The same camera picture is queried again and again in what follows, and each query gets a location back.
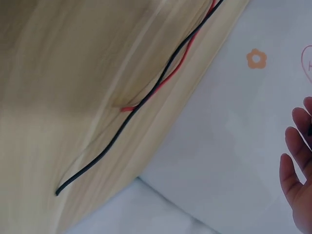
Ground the black wire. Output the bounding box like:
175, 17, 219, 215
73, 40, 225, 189
55, 0, 224, 196

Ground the red wire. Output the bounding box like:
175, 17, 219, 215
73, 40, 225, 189
121, 0, 217, 113

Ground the person's right hand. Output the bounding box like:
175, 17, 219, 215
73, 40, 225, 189
279, 96, 312, 234

